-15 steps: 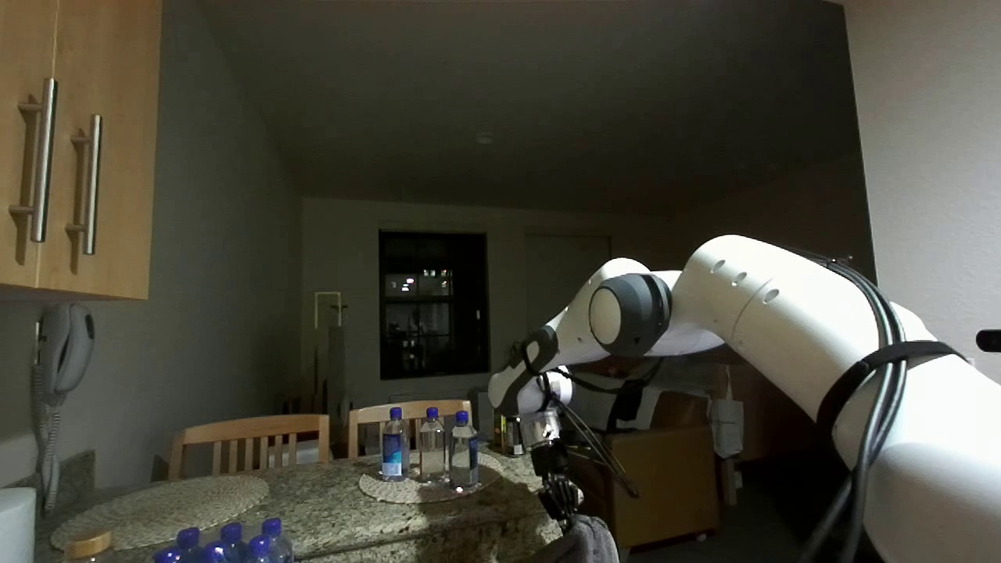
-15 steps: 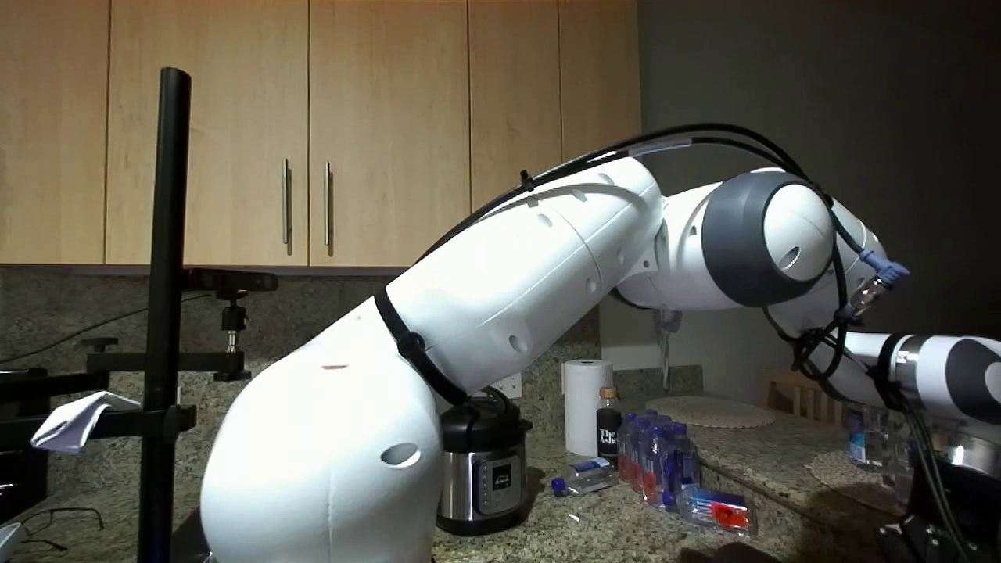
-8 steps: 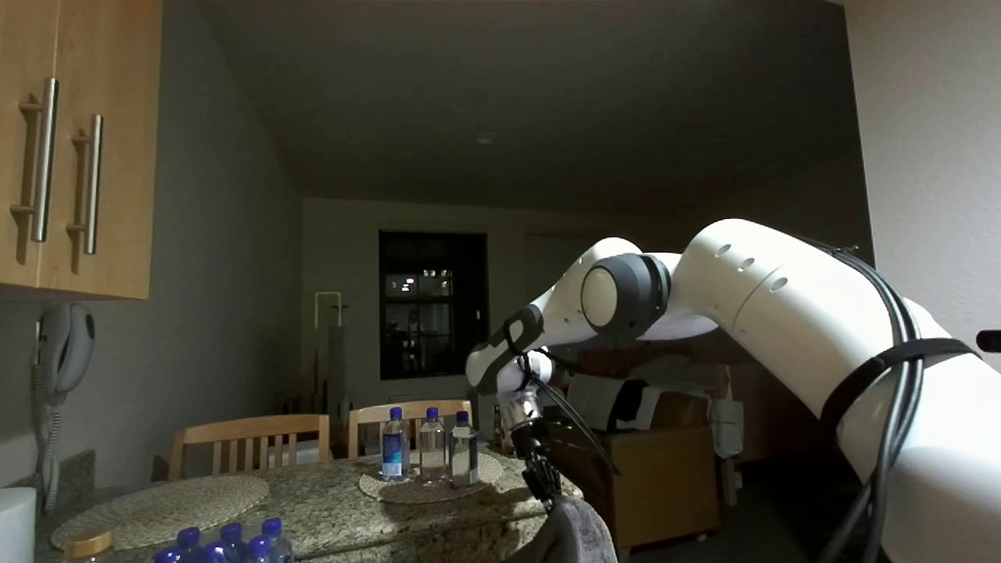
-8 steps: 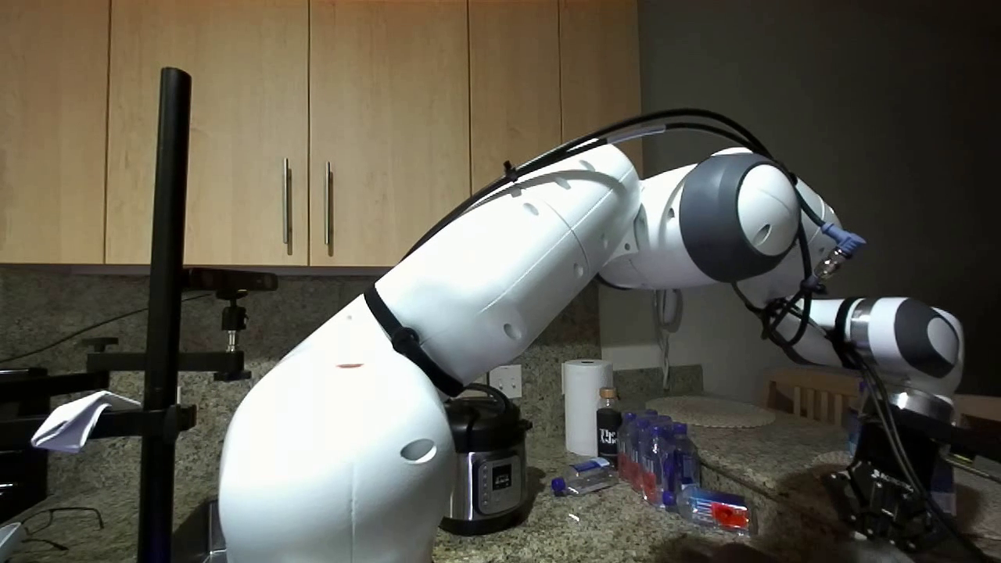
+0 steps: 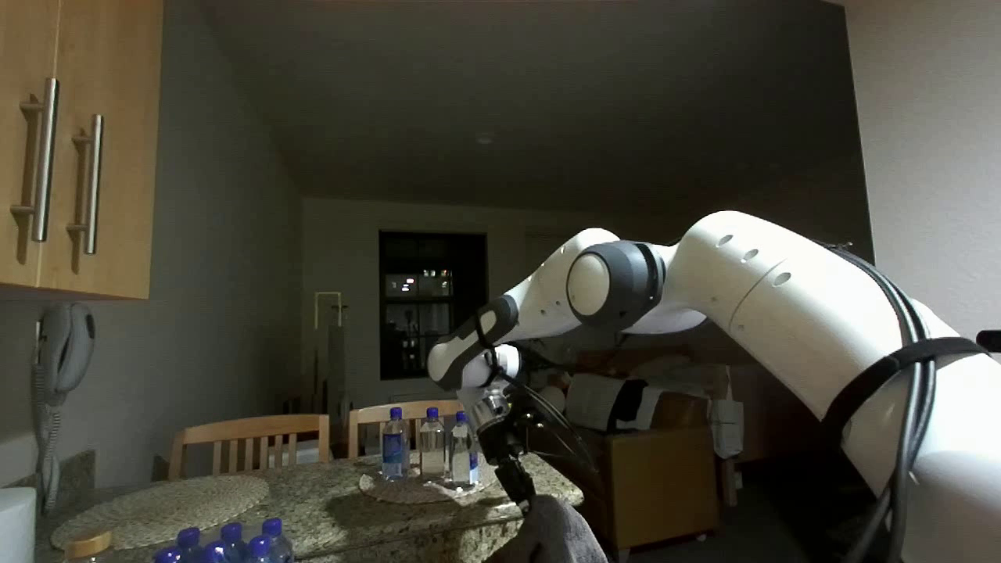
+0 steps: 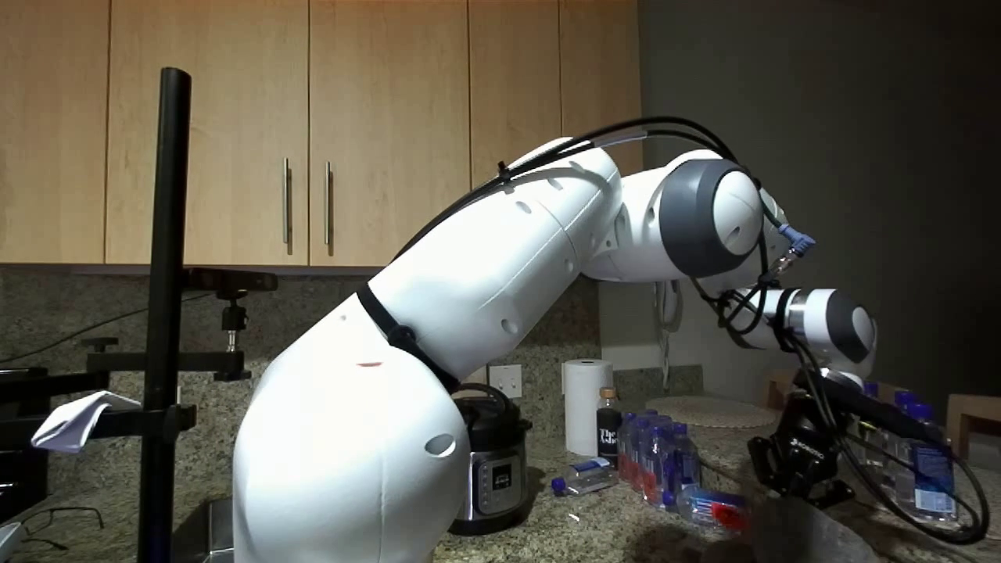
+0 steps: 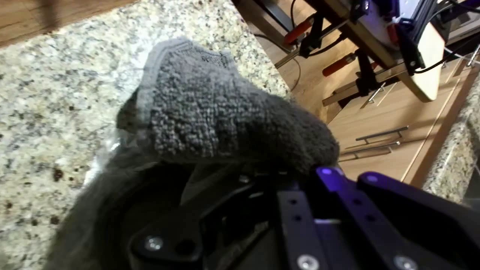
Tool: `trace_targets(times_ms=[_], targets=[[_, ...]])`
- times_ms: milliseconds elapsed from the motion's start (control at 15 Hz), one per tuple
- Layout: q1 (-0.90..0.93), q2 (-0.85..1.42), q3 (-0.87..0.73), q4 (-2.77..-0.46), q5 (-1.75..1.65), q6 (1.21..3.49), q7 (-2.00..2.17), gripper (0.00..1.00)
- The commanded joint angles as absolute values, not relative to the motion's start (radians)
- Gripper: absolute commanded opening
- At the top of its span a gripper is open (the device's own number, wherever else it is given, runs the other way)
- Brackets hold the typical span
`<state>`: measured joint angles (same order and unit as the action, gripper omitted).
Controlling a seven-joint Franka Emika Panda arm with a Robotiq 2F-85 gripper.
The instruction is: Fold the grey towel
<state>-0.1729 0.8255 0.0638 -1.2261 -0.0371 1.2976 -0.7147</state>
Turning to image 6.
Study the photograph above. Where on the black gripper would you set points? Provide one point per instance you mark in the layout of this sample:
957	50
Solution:
815	445

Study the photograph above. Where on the grey towel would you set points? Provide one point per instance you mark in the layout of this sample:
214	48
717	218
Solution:
810	531

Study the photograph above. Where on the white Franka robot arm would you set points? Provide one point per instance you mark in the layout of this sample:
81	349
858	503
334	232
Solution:
355	447

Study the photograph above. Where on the white paper towel roll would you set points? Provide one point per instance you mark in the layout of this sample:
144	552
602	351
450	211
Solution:
586	406

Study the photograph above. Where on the wooden chair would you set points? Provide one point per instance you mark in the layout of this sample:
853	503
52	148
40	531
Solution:
779	391
975	415

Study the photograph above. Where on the blue-capped water bottle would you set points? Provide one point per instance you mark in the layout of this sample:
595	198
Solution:
936	473
907	400
872	387

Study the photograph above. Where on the wrapped pack of water bottles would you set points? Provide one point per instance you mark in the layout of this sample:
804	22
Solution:
658	458

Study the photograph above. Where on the dark bottle with label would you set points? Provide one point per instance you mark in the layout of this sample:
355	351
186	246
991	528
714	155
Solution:
609	430

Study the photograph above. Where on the small blue-capped container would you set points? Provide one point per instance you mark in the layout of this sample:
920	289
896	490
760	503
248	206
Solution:
582	476

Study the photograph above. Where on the black silver pressure cooker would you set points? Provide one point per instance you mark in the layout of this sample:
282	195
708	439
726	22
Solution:
502	458

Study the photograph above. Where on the wooden upper cabinets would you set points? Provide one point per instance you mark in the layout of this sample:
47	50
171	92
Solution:
417	125

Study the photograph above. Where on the stainless steel sink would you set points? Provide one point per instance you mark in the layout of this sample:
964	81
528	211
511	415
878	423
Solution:
214	527

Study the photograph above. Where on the black vertical stand pole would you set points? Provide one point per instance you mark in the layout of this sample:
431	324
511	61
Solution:
166	206

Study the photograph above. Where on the white crumpled paper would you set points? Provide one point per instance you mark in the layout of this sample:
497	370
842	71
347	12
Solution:
81	419

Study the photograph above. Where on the black box device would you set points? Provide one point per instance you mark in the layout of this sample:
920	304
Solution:
20	478

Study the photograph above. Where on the white wall outlet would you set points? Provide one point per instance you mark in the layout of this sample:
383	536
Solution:
508	382

